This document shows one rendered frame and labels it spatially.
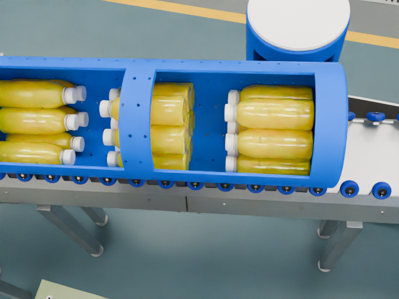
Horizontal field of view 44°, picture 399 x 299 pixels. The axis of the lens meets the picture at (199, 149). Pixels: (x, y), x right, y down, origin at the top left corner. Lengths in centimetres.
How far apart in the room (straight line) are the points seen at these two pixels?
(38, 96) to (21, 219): 125
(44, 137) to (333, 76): 72
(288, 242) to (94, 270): 85
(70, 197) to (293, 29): 75
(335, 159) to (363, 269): 121
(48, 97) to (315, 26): 71
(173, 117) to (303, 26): 48
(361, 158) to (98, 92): 70
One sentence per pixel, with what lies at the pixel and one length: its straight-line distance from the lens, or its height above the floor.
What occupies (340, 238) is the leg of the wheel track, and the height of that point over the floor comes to 50.
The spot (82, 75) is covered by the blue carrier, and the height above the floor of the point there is 107.
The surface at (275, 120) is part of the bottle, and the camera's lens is 107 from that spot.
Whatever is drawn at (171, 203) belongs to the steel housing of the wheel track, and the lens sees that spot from 132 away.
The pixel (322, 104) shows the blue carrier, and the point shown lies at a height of 123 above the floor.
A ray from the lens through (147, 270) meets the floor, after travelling 218.
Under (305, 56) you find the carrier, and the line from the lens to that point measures 136.
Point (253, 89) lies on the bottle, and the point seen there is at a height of 114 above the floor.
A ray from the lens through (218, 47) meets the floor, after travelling 264.
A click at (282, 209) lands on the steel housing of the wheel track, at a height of 87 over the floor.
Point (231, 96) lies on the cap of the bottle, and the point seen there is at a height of 112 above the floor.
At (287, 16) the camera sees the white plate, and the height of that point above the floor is 104.
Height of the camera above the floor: 210
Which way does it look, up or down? 64 degrees down
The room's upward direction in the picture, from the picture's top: 11 degrees counter-clockwise
